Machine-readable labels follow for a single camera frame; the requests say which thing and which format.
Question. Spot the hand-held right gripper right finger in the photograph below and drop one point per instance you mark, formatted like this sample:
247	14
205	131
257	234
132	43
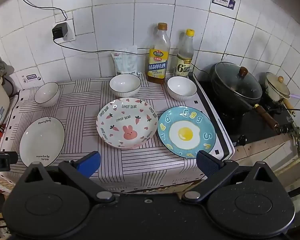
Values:
207	165

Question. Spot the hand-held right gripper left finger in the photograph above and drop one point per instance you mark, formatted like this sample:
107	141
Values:
90	163

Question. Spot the blue fried egg print plate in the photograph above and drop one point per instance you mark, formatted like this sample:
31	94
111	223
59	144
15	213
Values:
187	135

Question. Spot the white oval plate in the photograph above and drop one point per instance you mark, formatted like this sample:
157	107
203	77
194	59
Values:
41	140

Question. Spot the pink rabbit print plate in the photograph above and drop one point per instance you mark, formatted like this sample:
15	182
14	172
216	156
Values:
130	120

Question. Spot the white bowl with dark rim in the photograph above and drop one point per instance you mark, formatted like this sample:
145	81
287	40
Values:
182	88
125	85
46	95

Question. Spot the black induction cooktop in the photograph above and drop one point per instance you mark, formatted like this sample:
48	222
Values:
226	146

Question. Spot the black gas stove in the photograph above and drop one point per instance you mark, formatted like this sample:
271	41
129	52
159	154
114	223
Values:
231	123

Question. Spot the striped white table cloth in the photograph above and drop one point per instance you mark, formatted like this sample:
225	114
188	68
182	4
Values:
77	110

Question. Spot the dark pot with glass lid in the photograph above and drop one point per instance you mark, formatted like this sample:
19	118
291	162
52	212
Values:
231	82

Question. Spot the cream enamel pot with lid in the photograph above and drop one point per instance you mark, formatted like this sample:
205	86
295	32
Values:
275	86

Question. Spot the clear vinegar bottle green label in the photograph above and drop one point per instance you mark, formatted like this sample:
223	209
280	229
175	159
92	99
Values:
184	62

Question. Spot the white plastic seasoning bag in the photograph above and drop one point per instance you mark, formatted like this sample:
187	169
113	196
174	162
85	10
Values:
125	61

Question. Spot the cooking wine bottle yellow label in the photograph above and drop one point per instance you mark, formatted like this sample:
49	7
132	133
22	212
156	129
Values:
158	60

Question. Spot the black power adapter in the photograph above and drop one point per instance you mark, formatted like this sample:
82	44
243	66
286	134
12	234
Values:
60	31

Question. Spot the small white wall label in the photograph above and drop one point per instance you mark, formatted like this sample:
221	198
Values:
31	78

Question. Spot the white wall socket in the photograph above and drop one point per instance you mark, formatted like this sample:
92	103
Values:
71	30

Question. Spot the purple and white wall sticker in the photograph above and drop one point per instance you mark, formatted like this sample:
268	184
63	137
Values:
223	2

